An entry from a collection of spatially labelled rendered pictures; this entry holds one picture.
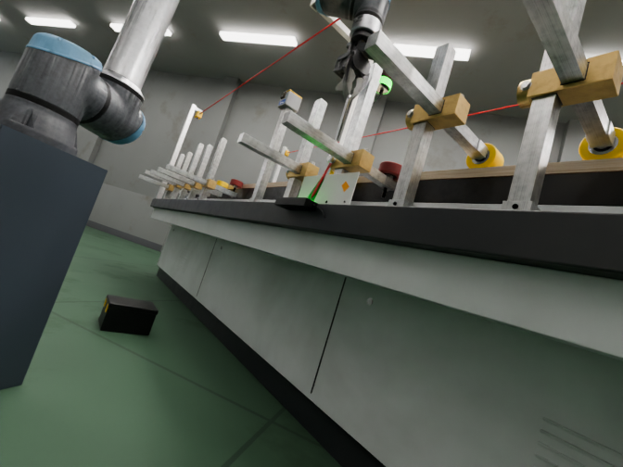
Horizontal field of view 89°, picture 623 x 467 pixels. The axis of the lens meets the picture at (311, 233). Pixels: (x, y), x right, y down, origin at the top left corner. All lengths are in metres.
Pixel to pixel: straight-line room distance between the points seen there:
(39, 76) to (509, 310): 1.11
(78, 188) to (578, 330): 1.08
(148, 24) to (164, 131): 5.85
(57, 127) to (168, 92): 6.53
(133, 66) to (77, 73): 0.22
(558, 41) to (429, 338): 0.65
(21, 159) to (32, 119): 0.12
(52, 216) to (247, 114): 5.40
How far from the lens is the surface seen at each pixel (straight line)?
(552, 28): 0.62
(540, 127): 0.69
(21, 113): 1.03
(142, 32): 1.27
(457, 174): 0.98
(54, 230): 1.02
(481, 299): 0.63
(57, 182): 0.99
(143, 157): 7.16
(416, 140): 0.81
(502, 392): 0.82
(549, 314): 0.60
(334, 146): 0.89
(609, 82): 0.71
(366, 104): 1.05
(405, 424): 0.94
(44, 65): 1.06
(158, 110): 7.44
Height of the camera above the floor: 0.51
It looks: 6 degrees up
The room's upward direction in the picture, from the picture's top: 18 degrees clockwise
